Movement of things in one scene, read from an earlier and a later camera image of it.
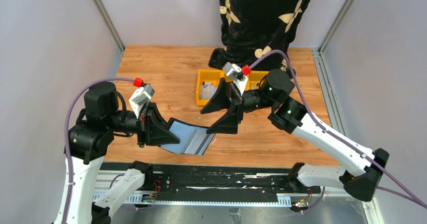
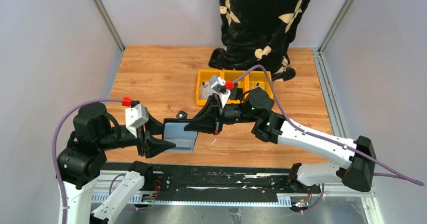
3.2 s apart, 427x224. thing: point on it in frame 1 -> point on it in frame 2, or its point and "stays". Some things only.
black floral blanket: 257,17 stays
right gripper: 238,103 -> 216,116
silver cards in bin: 207,90 stays
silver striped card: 200,143 -> 185,140
